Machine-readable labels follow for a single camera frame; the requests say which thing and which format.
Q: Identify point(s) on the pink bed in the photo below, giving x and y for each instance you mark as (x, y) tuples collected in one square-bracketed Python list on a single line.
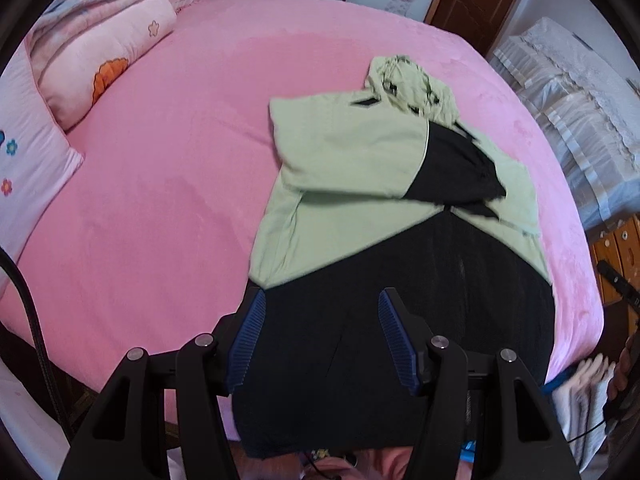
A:
[(165, 185)]

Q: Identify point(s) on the white cloth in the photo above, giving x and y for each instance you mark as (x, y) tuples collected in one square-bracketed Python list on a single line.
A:
[(25, 425)]

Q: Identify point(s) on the wooden drawer cabinet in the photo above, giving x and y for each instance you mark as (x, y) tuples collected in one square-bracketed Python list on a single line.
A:
[(615, 245)]

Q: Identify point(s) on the stack of white towels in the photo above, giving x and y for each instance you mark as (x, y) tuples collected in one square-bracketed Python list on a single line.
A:
[(585, 400)]

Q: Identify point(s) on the pink pillow with orange flower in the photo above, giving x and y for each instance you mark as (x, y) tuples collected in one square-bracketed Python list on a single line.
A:
[(110, 55)]

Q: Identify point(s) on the person's right hand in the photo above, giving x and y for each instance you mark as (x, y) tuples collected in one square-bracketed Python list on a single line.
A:
[(627, 365)]

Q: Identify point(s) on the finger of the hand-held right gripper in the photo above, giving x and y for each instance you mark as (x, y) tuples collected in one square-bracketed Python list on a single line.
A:
[(617, 281)]

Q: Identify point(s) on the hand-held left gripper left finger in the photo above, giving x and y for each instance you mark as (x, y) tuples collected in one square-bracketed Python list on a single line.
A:
[(247, 340)]

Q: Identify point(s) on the pink cartoon print pillow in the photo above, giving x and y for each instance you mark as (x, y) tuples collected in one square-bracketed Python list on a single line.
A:
[(30, 145)]

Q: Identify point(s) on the green and black hooded jacket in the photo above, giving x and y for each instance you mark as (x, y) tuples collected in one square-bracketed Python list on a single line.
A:
[(380, 260)]

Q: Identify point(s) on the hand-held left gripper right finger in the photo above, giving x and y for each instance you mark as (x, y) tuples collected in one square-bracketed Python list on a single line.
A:
[(397, 345)]

